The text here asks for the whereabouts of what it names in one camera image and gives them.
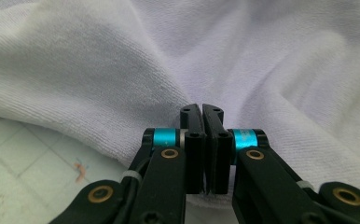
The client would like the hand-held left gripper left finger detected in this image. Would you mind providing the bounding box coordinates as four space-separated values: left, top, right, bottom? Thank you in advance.
179 103 207 195

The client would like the pale lilac printed garment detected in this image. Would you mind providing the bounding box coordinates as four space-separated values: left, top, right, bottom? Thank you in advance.
0 0 360 224

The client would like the white grid mat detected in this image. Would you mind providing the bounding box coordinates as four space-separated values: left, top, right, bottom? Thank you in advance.
0 106 145 224

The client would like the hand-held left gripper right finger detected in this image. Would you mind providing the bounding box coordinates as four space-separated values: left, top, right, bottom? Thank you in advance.
201 103 234 195

